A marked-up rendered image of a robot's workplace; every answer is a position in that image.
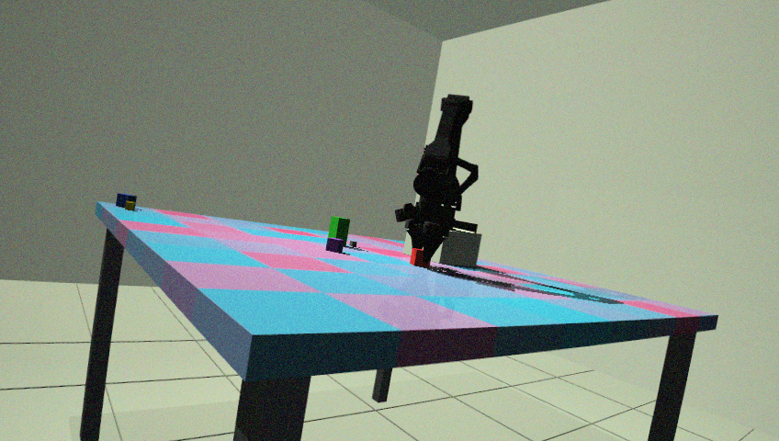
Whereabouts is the red block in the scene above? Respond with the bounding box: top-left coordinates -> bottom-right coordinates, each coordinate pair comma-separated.
410,248 -> 431,268

